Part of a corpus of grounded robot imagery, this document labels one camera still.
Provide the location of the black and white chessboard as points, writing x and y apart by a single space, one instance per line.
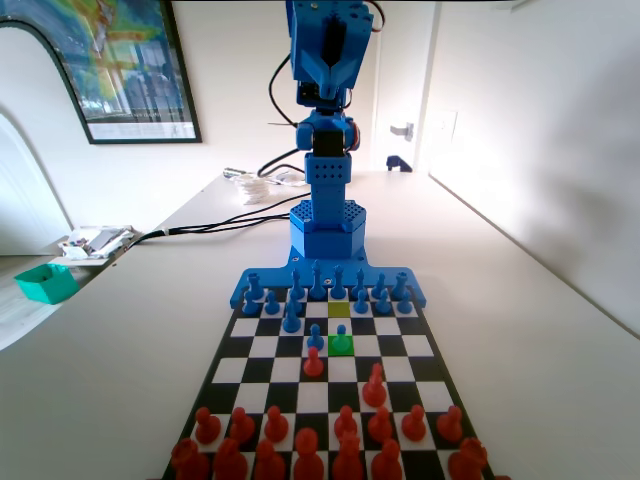
390 345

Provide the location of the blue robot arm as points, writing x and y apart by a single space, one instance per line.
327 200

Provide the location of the white papers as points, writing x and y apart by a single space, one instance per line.
292 179

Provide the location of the blue chess queen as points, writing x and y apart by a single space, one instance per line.
339 287

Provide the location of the white door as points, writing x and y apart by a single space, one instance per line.
400 75

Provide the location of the red chess knight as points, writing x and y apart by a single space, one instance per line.
230 465
374 392

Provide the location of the stack of papers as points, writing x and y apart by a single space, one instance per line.
95 245

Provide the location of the red chess bishop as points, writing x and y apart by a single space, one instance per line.
387 465
270 465

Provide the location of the red chess pawn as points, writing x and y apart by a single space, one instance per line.
276 427
346 426
450 426
313 367
414 426
207 430
242 429
380 427

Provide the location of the red chess rook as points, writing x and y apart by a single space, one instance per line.
467 462
190 462

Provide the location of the white arched panel black edge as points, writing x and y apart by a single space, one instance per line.
30 75

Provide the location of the green plastic bin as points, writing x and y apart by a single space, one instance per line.
50 290

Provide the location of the blue base plate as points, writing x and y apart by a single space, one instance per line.
238 295

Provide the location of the blue chess pawn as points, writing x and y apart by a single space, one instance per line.
341 344
361 306
249 306
404 306
315 341
382 306
271 306

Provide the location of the small blue printed part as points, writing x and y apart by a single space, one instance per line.
398 165

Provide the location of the blue chess bishop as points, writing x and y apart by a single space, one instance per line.
297 282
360 282

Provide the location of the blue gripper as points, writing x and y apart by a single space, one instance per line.
331 75

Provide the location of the stack of white items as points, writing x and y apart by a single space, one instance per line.
255 192

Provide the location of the black framed map poster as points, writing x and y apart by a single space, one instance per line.
130 65

